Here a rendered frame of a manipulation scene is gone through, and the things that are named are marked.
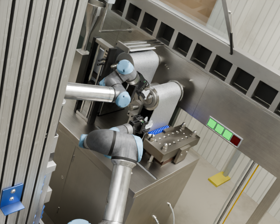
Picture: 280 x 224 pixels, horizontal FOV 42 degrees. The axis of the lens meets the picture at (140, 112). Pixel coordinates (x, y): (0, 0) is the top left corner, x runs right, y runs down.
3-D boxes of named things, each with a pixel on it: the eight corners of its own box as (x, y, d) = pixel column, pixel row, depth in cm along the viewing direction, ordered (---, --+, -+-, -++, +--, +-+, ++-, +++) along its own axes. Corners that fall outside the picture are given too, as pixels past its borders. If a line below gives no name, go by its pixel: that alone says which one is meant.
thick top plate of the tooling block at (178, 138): (141, 146, 219) (144, 138, 216) (179, 130, 248) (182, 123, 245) (160, 162, 212) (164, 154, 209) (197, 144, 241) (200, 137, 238)
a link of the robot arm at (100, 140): (84, 150, 154) (76, 150, 201) (109, 155, 156) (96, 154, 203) (90, 123, 156) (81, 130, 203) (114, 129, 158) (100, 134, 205)
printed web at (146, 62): (99, 114, 246) (120, 47, 221) (122, 108, 263) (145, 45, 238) (138, 149, 227) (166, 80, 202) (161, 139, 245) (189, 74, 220)
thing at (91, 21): (62, 80, 270) (79, 7, 242) (76, 78, 280) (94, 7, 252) (73, 90, 263) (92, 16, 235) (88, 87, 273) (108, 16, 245)
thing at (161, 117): (143, 134, 222) (154, 109, 213) (166, 125, 239) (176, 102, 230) (144, 134, 222) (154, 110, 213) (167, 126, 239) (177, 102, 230)
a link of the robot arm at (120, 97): (32, 81, 145) (135, 92, 171) (27, 68, 153) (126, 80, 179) (26, 105, 151) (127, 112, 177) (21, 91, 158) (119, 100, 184)
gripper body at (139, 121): (150, 121, 209) (136, 126, 200) (145, 133, 213) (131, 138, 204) (140, 114, 212) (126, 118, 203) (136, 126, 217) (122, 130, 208)
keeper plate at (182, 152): (173, 162, 227) (179, 148, 221) (182, 157, 234) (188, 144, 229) (176, 164, 225) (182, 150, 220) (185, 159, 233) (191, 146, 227)
